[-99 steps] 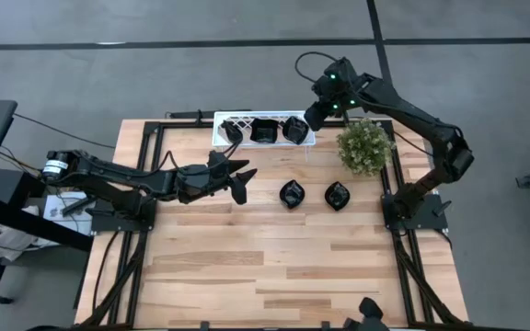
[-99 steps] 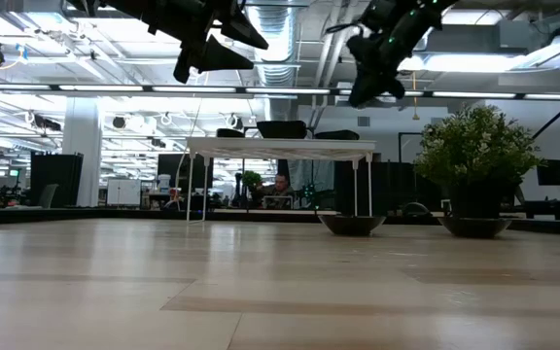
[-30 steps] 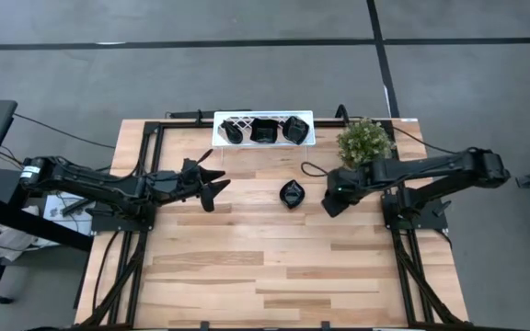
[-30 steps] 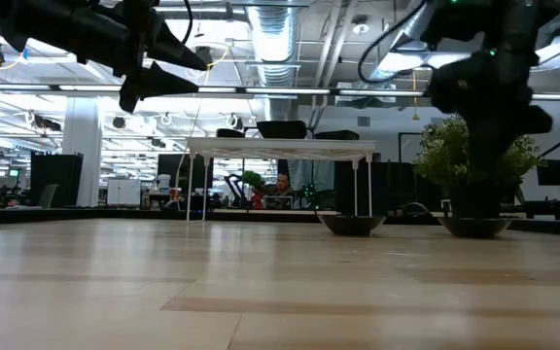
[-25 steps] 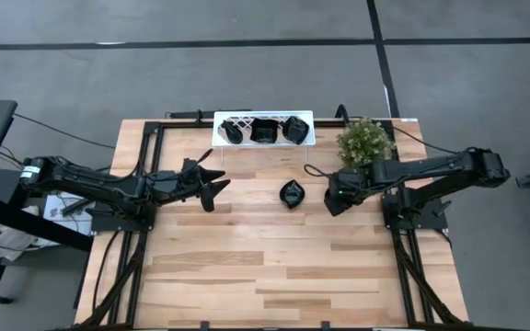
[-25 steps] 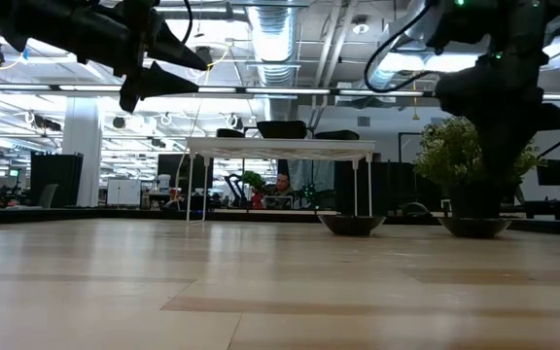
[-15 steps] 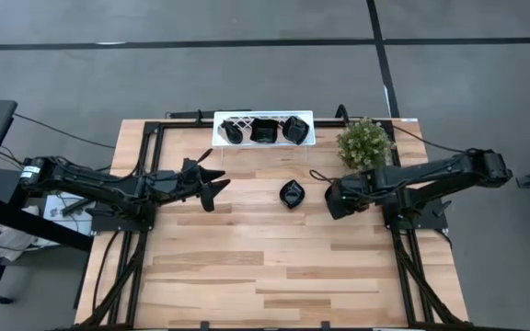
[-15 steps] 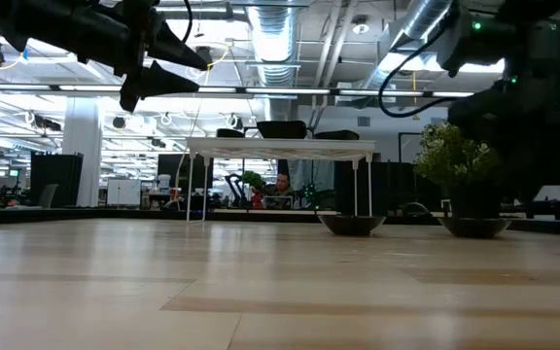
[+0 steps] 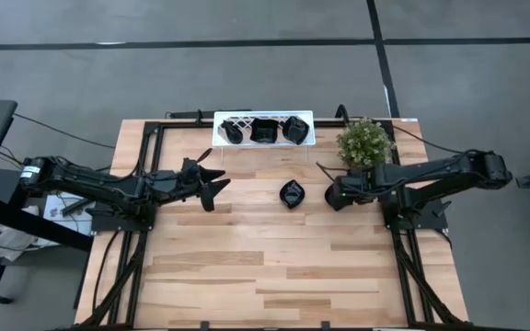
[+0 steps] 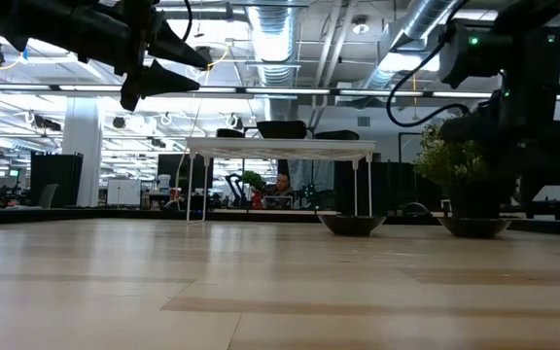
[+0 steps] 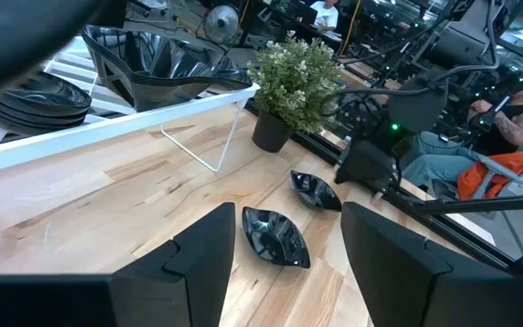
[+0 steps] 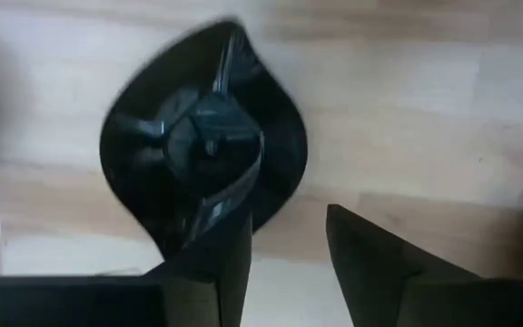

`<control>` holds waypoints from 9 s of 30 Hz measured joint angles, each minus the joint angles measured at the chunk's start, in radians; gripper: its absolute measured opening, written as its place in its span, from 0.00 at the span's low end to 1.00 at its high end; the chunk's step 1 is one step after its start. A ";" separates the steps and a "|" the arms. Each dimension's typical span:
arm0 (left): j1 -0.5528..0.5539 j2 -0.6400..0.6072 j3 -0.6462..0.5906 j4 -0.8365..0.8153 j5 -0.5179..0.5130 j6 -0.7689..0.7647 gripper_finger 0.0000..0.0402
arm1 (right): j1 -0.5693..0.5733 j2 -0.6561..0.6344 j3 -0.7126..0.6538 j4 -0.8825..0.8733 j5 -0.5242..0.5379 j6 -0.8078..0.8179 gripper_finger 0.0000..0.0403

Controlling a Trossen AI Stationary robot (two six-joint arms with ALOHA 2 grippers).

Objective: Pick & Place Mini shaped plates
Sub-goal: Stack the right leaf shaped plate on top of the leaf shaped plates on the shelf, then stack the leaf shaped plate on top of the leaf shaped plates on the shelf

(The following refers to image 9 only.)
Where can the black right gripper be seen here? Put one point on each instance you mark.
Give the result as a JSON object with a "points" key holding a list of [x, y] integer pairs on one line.
{"points": [[352, 188]]}

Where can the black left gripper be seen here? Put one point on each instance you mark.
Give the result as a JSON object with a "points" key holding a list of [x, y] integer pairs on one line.
{"points": [[177, 181]]}

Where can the black leaf-shaped mini plate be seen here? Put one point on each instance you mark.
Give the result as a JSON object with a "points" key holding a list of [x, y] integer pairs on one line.
{"points": [[292, 194], [327, 195], [295, 130]]}

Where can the black teardrop mini plate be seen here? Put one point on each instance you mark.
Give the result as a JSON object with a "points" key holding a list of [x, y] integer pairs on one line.
{"points": [[232, 132]]}

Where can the black wavy square mini plate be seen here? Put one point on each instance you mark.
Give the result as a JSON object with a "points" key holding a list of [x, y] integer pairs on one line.
{"points": [[264, 130]]}

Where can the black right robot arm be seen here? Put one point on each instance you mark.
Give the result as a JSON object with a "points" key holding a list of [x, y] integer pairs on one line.
{"points": [[449, 177]]}

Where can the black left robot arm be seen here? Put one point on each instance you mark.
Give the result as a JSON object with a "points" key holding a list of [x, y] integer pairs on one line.
{"points": [[90, 184]]}

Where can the green potted plant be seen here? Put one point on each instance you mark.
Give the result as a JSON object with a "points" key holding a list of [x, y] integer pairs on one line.
{"points": [[364, 143]]}

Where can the black bar behind table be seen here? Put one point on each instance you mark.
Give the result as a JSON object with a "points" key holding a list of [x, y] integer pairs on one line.
{"points": [[187, 114]]}

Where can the white paper sheet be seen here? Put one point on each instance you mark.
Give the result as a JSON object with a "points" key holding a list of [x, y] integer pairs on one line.
{"points": [[53, 227]]}

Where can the black desk beam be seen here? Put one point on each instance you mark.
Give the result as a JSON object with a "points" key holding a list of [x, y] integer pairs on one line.
{"points": [[30, 225]]}

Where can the black aluminium rig frame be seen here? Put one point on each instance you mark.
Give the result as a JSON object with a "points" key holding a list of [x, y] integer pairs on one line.
{"points": [[177, 124]]}

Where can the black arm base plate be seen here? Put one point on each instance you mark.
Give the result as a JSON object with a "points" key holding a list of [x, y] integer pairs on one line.
{"points": [[118, 225], [430, 223]]}

